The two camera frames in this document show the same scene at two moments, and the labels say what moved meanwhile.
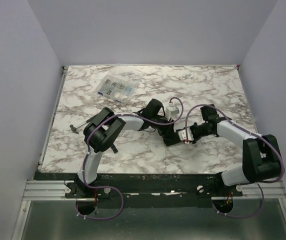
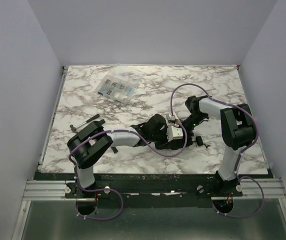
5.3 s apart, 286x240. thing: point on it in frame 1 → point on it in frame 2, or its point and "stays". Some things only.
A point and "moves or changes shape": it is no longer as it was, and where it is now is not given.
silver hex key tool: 74,128 stays
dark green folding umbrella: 167,132 moves or changes shape
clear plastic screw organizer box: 118,84 stays
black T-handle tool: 111,144 stays
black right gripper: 193,133 → 186,124
